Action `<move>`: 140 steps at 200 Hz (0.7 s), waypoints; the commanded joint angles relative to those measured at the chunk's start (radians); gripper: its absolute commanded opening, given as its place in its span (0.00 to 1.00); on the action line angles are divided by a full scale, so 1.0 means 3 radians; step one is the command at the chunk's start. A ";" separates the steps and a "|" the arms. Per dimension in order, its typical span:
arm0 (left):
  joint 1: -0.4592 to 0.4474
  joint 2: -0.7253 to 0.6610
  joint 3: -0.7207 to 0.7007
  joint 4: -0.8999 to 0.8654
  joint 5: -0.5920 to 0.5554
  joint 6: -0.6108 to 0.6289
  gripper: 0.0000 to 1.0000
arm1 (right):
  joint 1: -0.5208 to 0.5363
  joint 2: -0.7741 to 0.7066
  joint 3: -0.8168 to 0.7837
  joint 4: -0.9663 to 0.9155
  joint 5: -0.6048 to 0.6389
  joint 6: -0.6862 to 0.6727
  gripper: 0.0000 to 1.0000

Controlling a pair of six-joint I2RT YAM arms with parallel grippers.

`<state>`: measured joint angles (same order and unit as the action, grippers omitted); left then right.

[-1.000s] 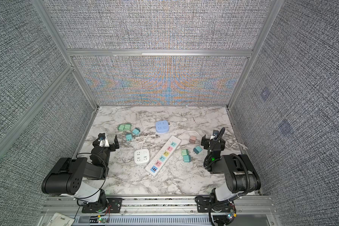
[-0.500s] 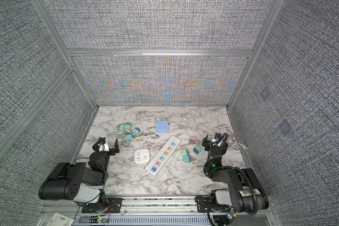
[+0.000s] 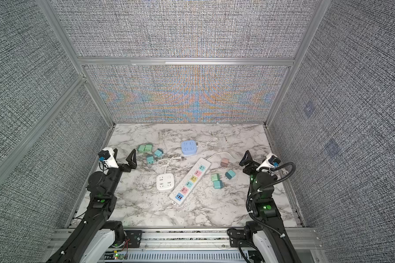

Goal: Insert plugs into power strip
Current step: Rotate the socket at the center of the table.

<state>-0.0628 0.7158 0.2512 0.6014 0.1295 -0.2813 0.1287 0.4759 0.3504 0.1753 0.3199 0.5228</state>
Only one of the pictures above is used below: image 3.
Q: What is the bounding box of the white square power strip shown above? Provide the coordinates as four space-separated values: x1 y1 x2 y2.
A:
156 173 175 192

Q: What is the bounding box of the teal plug cube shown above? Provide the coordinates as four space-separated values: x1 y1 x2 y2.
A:
225 170 236 180
213 180 223 189
154 149 163 158
146 156 155 164

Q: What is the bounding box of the green plug cube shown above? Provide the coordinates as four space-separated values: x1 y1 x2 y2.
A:
211 173 220 182
144 144 153 152
138 145 146 153

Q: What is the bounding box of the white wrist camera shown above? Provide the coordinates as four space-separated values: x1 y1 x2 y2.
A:
256 153 281 172
98 147 119 168

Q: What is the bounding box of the pink plug cube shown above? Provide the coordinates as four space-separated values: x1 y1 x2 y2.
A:
220 158 229 167

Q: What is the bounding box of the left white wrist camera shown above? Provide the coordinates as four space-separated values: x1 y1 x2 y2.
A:
98 147 119 168

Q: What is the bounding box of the long white power strip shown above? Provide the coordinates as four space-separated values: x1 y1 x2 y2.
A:
169 158 212 206

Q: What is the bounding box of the square strip white cable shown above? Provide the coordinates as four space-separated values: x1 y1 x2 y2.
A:
156 156 187 175

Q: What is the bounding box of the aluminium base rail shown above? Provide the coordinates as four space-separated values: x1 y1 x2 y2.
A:
43 227 328 263

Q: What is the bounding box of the blue square power strip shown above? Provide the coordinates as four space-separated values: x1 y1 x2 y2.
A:
181 140 198 156

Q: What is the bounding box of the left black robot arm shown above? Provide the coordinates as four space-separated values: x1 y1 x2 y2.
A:
47 147 137 263

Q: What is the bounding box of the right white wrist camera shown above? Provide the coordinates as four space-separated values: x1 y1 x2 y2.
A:
256 153 281 172

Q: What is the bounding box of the blue strip white cable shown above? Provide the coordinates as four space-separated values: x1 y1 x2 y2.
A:
197 137 219 149

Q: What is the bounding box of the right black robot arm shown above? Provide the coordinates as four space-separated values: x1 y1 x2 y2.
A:
227 150 301 263

